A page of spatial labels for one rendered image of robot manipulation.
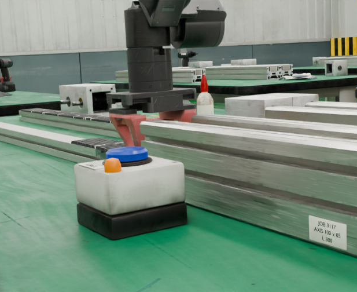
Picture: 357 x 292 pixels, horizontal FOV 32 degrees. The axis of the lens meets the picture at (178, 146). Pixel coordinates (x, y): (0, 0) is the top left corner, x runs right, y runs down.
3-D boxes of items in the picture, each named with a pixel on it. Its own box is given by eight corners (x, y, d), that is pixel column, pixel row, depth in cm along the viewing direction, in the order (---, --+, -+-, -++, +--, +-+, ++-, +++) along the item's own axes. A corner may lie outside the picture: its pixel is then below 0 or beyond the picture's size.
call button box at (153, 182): (76, 223, 61) (72, 160, 60) (161, 207, 66) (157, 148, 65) (112, 241, 54) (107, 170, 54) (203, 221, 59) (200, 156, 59)
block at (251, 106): (213, 164, 90) (210, 99, 89) (278, 153, 97) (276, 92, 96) (253, 172, 83) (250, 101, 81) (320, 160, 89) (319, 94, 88)
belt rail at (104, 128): (19, 120, 183) (18, 110, 183) (32, 119, 186) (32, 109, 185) (202, 152, 102) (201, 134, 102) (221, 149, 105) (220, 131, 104)
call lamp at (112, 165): (101, 171, 55) (100, 157, 55) (116, 168, 56) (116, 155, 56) (109, 173, 54) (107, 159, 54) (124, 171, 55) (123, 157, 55)
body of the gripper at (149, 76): (198, 102, 81) (195, 44, 80) (128, 109, 75) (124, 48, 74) (172, 101, 86) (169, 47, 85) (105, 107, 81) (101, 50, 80)
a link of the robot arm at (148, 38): (117, 3, 80) (132, -1, 75) (165, 2, 83) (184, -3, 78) (120, 57, 81) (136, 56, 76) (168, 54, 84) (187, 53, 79)
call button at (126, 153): (99, 169, 60) (98, 148, 60) (136, 163, 62) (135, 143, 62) (118, 174, 56) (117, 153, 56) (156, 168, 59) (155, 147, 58)
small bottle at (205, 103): (194, 127, 140) (191, 75, 138) (208, 126, 141) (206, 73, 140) (203, 128, 136) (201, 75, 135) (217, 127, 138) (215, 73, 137)
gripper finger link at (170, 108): (200, 164, 82) (197, 92, 80) (153, 172, 78) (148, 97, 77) (173, 158, 87) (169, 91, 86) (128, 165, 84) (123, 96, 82)
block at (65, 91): (54, 117, 187) (51, 86, 186) (87, 114, 194) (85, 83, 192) (68, 119, 179) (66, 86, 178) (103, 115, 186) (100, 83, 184)
